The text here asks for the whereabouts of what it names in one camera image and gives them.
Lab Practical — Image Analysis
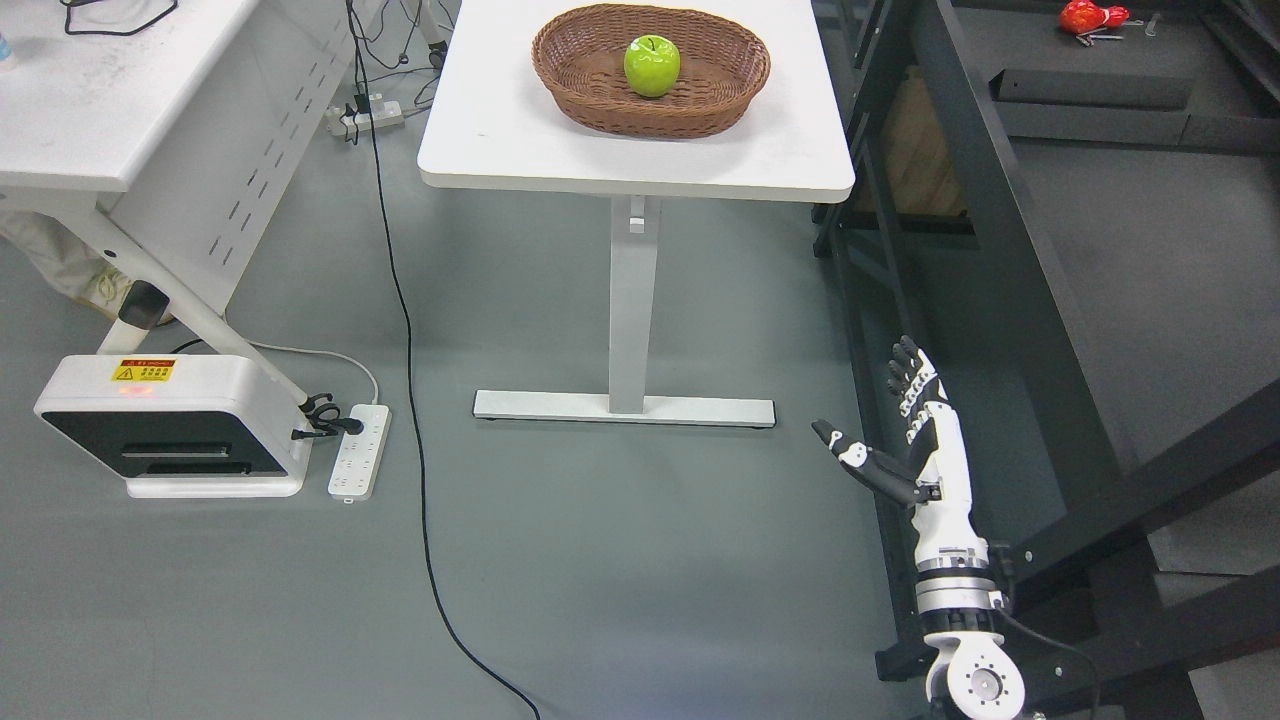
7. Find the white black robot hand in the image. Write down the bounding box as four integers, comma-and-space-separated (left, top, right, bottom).
812, 334, 989, 571

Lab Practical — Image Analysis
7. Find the green apple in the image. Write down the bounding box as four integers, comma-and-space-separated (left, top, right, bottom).
623, 35, 682, 99

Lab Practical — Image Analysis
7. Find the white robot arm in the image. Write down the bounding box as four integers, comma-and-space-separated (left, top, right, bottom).
915, 568, 1027, 719

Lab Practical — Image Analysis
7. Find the cardboard box behind shelf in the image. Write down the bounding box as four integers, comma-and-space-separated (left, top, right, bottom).
882, 65, 968, 217

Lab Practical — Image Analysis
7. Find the black metal shelf rack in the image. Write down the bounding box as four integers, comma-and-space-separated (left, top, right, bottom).
815, 1, 1277, 719

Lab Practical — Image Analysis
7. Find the red toy on shelf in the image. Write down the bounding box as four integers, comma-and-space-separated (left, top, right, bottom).
1059, 0, 1130, 36

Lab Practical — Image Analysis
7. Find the brown wicker basket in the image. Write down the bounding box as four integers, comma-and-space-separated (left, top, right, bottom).
531, 3, 771, 138

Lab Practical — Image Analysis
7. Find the white power strip near machine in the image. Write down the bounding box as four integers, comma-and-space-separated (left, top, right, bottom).
326, 404, 390, 503

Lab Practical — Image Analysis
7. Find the white power strip far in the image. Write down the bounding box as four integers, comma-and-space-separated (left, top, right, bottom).
323, 94, 404, 141

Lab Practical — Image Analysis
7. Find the white floor machine base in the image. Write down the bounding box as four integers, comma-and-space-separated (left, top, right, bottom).
35, 354, 311, 498

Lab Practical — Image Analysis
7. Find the white side desk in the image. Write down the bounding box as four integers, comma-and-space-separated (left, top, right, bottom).
1, 1, 355, 404

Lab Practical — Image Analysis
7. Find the long black floor cable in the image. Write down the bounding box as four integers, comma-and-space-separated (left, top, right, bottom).
346, 0, 541, 720

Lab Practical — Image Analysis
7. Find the white pedestal table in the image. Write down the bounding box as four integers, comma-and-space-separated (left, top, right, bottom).
417, 1, 855, 428

